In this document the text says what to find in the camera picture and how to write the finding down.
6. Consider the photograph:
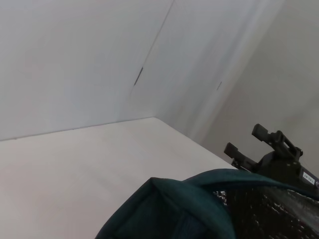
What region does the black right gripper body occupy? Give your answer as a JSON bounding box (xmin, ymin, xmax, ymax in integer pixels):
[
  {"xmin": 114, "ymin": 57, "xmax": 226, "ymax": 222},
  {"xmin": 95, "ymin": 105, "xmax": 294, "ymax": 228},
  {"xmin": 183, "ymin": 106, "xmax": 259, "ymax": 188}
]
[{"xmin": 249, "ymin": 150, "xmax": 319, "ymax": 193}]

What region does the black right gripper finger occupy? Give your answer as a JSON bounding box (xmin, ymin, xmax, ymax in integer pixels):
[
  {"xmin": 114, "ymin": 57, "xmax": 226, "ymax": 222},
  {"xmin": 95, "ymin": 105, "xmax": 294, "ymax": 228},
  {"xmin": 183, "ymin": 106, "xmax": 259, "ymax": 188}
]
[
  {"xmin": 223, "ymin": 142, "xmax": 260, "ymax": 173},
  {"xmin": 251, "ymin": 123, "xmax": 304, "ymax": 160}
]

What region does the dark teal lunch bag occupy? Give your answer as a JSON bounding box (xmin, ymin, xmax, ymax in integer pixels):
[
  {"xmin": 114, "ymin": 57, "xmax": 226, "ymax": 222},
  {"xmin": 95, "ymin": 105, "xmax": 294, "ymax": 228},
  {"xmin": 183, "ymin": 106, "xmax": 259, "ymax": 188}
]
[{"xmin": 94, "ymin": 168, "xmax": 319, "ymax": 239}]

